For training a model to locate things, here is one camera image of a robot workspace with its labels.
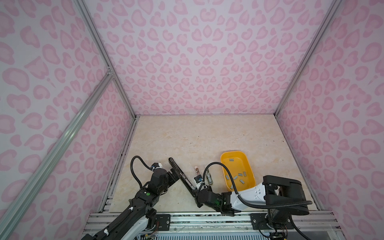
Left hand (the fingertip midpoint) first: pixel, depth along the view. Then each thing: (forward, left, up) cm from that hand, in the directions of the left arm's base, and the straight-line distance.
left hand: (177, 171), depth 85 cm
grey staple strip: (+9, -33, -6) cm, 35 cm away
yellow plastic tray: (+1, -38, -6) cm, 39 cm away
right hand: (-10, -9, -3) cm, 14 cm away
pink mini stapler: (+1, -11, 0) cm, 11 cm away
